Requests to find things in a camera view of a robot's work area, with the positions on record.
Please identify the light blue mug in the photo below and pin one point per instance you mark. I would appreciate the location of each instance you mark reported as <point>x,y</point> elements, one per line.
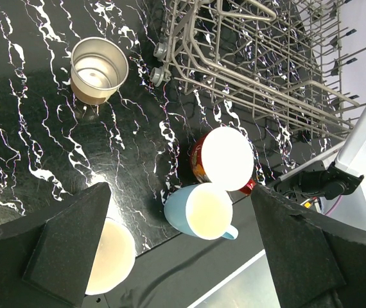
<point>202,210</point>

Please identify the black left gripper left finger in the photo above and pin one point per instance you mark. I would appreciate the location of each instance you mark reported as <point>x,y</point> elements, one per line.
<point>46,257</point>

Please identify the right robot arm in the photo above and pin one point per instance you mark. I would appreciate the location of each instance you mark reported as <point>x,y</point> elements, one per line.
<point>331,175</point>

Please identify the red mug white inside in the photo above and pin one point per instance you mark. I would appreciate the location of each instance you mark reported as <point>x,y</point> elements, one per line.
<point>224,157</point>

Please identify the yellow-green mug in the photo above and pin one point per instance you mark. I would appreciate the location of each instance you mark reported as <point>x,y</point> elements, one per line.
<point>114,259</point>

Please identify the grey wire dish rack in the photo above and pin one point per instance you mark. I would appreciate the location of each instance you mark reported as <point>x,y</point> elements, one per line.
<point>280,59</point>

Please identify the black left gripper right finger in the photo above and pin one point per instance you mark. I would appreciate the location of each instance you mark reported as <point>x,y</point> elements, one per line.
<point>314,260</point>

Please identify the beige cup with brown band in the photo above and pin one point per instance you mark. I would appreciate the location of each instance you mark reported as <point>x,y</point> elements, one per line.
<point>98,69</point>

